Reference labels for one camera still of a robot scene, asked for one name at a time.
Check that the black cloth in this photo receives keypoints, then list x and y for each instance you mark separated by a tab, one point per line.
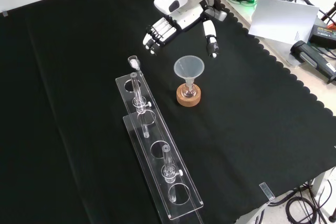
78	103

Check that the small round-bottom glass flask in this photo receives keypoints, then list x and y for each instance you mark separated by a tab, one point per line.
189	93

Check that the clear tape strip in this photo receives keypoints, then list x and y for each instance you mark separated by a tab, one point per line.
267	191
4	13

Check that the black grey handheld device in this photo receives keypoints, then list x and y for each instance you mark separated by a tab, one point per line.
309	56

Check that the black power adapter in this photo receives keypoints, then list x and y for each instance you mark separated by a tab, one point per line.
324	35

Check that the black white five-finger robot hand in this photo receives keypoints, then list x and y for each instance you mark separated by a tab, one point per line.
189	19

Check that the clear glass weighing funnel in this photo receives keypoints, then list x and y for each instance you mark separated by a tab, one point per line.
133	63

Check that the translucent plastic funnel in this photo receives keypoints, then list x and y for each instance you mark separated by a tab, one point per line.
189	66

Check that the grey bench leg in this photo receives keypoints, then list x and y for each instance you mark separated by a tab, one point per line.
321	182

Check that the clear acrylic funnel stand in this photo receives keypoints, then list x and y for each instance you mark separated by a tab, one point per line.
160	153

